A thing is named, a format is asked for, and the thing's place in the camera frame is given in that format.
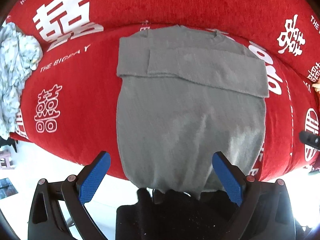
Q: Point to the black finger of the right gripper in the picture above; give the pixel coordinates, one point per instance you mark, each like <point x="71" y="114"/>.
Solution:
<point x="310" y="139"/>

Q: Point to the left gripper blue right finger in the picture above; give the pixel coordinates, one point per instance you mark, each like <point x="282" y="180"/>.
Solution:
<point x="241" y="189"/>

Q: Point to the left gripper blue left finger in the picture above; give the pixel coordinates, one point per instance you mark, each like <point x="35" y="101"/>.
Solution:
<point x="80" y="189"/>

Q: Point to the grey knit sweater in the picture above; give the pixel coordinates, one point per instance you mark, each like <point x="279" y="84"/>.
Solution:
<point x="185" y="95"/>

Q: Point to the black garment at bottom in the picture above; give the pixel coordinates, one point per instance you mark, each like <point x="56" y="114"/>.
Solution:
<point x="176" y="216"/>

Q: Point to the red sofa cover with characters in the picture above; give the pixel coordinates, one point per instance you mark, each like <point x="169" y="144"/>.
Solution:
<point x="68" y="106"/>

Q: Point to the white green floral cloth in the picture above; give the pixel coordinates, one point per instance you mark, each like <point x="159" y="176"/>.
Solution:
<point x="20" y="56"/>

